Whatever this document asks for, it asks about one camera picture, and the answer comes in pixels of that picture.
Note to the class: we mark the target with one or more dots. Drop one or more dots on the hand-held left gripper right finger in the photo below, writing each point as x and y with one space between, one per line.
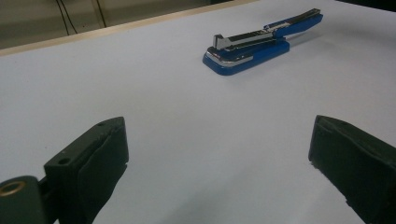
358 161

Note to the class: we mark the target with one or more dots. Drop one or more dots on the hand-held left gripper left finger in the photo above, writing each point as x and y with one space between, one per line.
87 168

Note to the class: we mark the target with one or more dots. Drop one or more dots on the blue stapler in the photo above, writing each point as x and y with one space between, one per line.
249 57

